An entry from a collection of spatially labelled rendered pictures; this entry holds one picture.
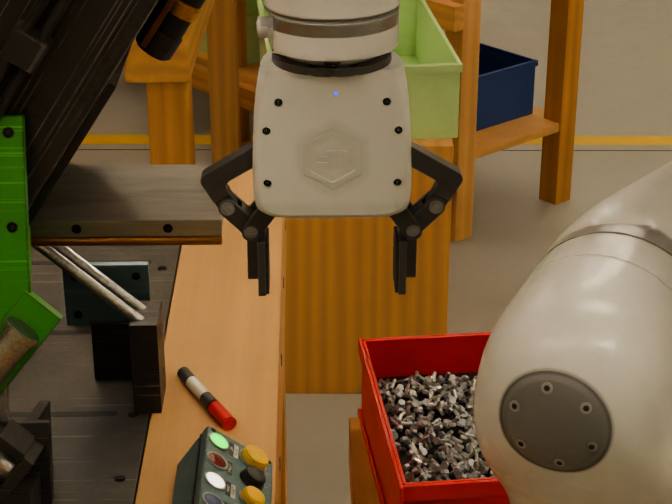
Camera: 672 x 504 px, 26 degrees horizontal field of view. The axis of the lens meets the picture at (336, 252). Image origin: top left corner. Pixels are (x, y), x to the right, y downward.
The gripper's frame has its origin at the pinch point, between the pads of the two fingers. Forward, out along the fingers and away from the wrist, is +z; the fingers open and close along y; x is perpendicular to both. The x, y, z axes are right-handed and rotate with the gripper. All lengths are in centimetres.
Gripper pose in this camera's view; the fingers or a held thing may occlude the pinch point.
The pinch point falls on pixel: (331, 273)
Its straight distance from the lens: 97.7
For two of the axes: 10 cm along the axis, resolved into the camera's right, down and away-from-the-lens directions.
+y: 10.0, -0.1, 0.2
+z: 0.0, 9.1, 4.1
